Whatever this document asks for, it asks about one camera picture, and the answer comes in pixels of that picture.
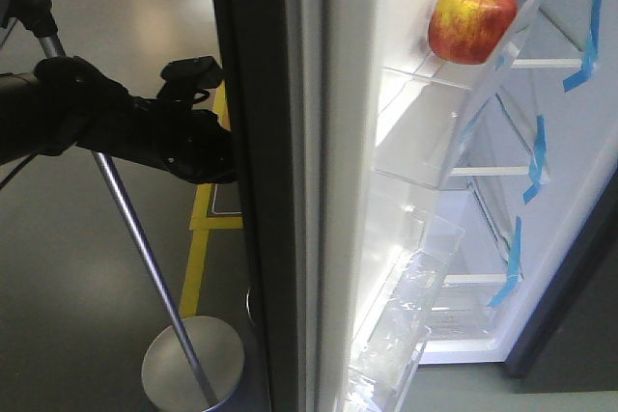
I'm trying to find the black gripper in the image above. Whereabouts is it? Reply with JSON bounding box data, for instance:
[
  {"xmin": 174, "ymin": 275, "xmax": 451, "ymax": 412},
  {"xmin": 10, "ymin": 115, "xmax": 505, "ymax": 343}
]
[{"xmin": 89, "ymin": 92, "xmax": 237, "ymax": 184}]

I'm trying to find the red yellow apple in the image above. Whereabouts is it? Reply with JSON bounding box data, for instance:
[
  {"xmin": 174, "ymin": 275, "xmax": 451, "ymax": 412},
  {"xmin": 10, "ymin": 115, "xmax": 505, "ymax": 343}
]
[{"xmin": 428, "ymin": 0, "xmax": 518, "ymax": 66}]

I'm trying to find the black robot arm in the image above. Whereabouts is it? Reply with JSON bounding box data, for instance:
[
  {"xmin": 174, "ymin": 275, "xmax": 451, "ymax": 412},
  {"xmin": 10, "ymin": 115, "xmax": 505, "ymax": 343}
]
[{"xmin": 1, "ymin": 56, "xmax": 237, "ymax": 184}]

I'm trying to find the white fridge interior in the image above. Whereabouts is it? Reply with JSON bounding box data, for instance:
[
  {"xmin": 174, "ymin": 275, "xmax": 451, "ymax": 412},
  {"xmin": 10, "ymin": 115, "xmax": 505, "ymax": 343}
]
[{"xmin": 422, "ymin": 0, "xmax": 617, "ymax": 366}]

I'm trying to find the dark grey fridge side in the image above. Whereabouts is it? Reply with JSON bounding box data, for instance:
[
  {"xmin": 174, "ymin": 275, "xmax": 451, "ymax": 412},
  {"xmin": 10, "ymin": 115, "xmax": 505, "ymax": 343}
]
[{"xmin": 503, "ymin": 178, "xmax": 617, "ymax": 393}]

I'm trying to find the dark floor sign sticker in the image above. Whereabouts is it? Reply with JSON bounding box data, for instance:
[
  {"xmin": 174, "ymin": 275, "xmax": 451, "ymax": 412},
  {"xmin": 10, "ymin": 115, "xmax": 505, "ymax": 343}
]
[{"xmin": 208, "ymin": 182, "xmax": 241, "ymax": 217}]

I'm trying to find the silver sign stand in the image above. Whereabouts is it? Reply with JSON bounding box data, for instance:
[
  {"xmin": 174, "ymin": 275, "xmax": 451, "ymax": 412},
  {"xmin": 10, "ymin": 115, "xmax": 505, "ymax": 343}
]
[{"xmin": 0, "ymin": 0, "xmax": 246, "ymax": 412}]

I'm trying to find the clear upper door bin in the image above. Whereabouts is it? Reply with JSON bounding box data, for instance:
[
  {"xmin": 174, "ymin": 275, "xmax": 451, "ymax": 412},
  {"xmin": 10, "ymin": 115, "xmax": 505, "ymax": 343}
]
[{"xmin": 373, "ymin": 0, "xmax": 540, "ymax": 188}]

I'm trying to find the clear door bin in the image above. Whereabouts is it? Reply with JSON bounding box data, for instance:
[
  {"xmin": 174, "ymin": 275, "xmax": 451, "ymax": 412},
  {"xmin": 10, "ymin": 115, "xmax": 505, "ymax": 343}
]
[
  {"xmin": 373, "ymin": 0, "xmax": 540, "ymax": 188},
  {"xmin": 341, "ymin": 210, "xmax": 464, "ymax": 411}
]

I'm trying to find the clear lower door bin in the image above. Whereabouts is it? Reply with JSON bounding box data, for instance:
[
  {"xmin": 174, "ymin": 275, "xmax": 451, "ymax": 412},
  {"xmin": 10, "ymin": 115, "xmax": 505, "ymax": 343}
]
[{"xmin": 341, "ymin": 210, "xmax": 464, "ymax": 411}]

